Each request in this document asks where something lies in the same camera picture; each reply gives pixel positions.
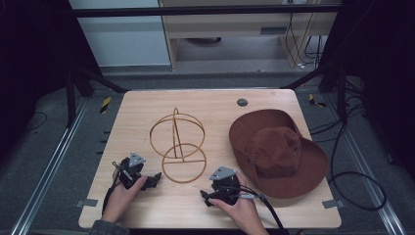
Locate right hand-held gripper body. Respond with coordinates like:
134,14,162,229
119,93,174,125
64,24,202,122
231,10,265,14
208,165,243,207

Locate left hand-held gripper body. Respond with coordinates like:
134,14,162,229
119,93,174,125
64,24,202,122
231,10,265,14
112,151,147,191

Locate copper wire hat stand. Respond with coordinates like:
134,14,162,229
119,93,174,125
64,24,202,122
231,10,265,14
149,107,208,184

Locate brown brimmed hat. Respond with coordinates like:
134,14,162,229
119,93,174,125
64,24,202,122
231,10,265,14
228,108,330,200

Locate person's right hand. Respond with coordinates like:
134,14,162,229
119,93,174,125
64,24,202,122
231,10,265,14
207,171,270,235

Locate person's left hand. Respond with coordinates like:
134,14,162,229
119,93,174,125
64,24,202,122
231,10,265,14
101,168,150,225

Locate yellow black tape strip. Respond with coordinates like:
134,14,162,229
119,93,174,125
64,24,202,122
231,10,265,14
307,93,327,109
99,96,113,115

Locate black metal stand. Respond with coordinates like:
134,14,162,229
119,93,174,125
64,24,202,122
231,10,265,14
65,63,130,129
281,62,348,125

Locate white cabinet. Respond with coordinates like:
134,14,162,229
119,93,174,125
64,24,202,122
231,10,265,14
68,0,172,68

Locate dark curtain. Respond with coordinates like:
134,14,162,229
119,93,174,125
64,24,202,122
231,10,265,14
317,0,415,184
0,0,103,165

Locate grey cable plug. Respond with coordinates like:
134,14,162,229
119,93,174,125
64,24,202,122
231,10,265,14
239,193,268,201

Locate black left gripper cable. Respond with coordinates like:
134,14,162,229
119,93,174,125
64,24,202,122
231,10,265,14
101,161,122,214

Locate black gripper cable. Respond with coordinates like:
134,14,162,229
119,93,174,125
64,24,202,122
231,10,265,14
101,161,122,214
221,184,288,235

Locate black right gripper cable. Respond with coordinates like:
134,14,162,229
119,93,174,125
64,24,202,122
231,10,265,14
221,184,288,235

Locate grey table bracket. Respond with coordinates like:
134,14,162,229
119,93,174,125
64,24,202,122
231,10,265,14
321,199,346,210
74,198,99,209

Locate aluminium floor rail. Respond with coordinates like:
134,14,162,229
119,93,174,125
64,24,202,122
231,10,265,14
9,99,90,235
322,94,409,235

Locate thin black floor cable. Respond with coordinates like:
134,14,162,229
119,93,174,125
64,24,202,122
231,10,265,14
23,111,49,133

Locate black looped floor cable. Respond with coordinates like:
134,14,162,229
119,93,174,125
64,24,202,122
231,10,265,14
308,118,388,212

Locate hanging black desk cables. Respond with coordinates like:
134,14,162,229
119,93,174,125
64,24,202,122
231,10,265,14
284,12,325,71

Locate black frame crossbar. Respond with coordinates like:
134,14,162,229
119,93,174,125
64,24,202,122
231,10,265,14
71,4,342,19

